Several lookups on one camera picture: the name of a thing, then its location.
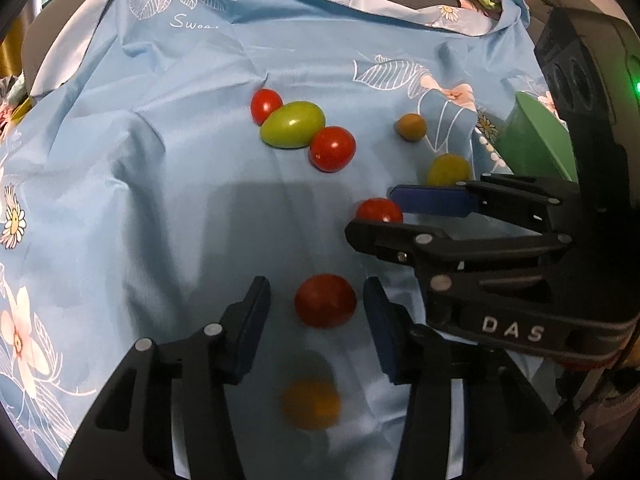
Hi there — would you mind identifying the blue floral cloth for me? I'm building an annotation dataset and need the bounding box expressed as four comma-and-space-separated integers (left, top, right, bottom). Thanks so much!
0, 0, 593, 480

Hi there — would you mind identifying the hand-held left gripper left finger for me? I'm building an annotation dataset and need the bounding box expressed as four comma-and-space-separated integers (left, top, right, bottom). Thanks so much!
57, 276, 272, 480

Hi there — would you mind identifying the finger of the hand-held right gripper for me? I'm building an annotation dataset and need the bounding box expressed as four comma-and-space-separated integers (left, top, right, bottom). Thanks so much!
345, 217, 573, 303
389, 172, 581, 233

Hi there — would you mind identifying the green bowl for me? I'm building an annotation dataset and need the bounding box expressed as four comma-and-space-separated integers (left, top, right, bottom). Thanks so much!
494, 91, 577, 182

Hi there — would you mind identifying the red cherry tomato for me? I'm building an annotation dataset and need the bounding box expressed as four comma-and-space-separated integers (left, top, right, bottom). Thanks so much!
294, 273, 358, 330
250, 88, 284, 126
356, 198, 404, 225
309, 126, 357, 173

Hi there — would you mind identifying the orange tomato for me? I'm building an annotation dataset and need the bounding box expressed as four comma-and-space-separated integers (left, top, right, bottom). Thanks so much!
281, 379, 343, 431

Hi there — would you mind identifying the pile of colourful clothes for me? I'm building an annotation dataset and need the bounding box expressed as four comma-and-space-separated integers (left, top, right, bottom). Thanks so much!
0, 74, 33, 123

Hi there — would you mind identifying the brownish cherry tomato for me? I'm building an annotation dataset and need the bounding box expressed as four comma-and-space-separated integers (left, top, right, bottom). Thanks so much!
395, 113, 428, 143

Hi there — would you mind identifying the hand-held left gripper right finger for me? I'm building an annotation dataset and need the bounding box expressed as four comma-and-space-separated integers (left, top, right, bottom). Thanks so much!
363, 276, 586, 480

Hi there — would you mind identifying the green oval tomato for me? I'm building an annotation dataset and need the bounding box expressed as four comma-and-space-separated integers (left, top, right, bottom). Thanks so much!
259, 101, 326, 149

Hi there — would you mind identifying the yellow striped curtain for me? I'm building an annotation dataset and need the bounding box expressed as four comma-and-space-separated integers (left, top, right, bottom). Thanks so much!
0, 0, 56, 81

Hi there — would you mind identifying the yellow-green tomato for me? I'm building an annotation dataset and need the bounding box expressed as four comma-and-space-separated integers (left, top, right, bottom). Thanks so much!
426, 153, 472, 187

